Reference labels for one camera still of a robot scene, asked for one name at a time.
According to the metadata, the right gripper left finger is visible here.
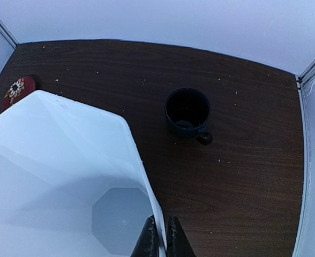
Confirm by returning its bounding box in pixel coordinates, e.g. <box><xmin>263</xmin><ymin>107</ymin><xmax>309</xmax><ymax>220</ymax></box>
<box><xmin>130</xmin><ymin>215</ymin><xmax>159</xmax><ymax>257</ymax></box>

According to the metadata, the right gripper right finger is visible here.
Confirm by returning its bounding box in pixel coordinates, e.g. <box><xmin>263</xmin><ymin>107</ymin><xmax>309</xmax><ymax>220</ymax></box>
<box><xmin>166</xmin><ymin>217</ymin><xmax>196</xmax><ymax>257</ymax></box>

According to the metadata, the white faceted trash bin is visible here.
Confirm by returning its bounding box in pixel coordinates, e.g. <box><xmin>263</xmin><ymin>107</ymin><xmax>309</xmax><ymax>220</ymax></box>
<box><xmin>0</xmin><ymin>90</ymin><xmax>166</xmax><ymax>256</ymax></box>

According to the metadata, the dark blue enamel mug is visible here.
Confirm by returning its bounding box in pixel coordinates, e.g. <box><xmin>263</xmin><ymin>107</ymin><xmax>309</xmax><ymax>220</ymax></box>
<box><xmin>164</xmin><ymin>88</ymin><xmax>213</xmax><ymax>146</ymax></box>

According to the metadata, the red patterned plate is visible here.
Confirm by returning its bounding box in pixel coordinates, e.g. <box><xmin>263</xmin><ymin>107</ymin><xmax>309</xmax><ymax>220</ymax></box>
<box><xmin>2</xmin><ymin>76</ymin><xmax>37</xmax><ymax>111</ymax></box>

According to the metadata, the right aluminium corner post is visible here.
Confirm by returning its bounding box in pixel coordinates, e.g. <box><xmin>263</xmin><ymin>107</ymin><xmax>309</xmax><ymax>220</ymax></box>
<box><xmin>295</xmin><ymin>44</ymin><xmax>315</xmax><ymax>89</ymax></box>

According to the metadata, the aluminium corner post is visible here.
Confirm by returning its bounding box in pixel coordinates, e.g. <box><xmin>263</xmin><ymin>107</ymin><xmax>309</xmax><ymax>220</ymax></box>
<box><xmin>295</xmin><ymin>44</ymin><xmax>315</xmax><ymax>89</ymax></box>
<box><xmin>0</xmin><ymin>19</ymin><xmax>19</xmax><ymax>49</ymax></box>

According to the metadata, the left aluminium corner post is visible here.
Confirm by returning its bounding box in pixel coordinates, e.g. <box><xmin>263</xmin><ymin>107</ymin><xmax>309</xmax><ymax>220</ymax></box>
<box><xmin>0</xmin><ymin>19</ymin><xmax>19</xmax><ymax>49</ymax></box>

